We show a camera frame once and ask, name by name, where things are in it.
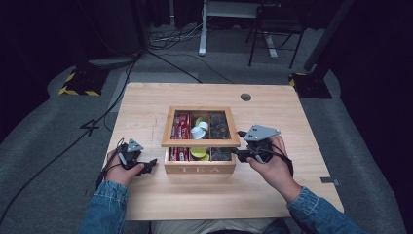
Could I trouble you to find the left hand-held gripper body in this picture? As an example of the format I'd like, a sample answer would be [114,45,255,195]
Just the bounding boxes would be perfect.
[116,138,145,171]

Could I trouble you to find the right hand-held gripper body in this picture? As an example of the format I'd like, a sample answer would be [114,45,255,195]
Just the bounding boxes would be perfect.
[243,124,282,164]

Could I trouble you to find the wooden tea box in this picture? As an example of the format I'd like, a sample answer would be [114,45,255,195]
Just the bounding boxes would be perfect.
[161,105,242,176]

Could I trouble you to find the person's left hand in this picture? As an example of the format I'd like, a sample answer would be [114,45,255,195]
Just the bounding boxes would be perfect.
[104,149,146,187]

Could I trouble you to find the person's right hand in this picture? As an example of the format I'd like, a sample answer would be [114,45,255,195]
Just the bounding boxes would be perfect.
[246,135,302,205]

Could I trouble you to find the pile of dark tea pods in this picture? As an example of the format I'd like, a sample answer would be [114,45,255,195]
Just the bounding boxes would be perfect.
[208,112,233,162]

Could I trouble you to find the stack of red tea packets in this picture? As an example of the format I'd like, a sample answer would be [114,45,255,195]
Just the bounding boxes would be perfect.
[169,112,191,162]

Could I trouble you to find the yellow-green tea packet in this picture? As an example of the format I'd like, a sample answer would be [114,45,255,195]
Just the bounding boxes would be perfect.
[189,146,210,162]

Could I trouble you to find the yellow black striped stand base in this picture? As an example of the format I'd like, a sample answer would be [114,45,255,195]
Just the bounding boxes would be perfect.
[57,65,110,98]
[287,71,333,99]

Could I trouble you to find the person's light trousers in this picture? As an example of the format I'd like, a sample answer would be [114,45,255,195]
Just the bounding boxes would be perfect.
[150,217,277,234]

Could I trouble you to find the grey tape strip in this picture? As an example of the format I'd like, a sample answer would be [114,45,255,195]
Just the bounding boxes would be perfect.
[319,176,341,186]

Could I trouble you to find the black metal chair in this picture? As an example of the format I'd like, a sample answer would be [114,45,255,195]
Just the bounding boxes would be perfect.
[245,2,309,70]

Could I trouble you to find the dark slanted stand pole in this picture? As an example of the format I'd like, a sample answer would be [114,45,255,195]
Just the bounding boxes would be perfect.
[303,0,356,73]

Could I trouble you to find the left hand-held gripper black cable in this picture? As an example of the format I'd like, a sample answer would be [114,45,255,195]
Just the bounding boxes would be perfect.
[95,137,127,190]

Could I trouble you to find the hand-held gripper black cable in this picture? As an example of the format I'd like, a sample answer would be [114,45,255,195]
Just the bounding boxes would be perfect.
[270,142,295,178]
[95,137,127,190]

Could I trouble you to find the right hand-held gripper black cable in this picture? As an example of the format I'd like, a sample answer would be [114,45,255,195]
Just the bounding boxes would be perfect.
[270,142,295,178]

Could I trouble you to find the long black floor cable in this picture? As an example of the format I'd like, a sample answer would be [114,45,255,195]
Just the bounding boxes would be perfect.
[0,53,141,226]

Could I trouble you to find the thin black floor cable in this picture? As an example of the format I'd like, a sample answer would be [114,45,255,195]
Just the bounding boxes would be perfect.
[145,49,236,85]

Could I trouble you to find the white desk frame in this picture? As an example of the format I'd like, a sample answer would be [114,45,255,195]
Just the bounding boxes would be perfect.
[198,0,280,59]

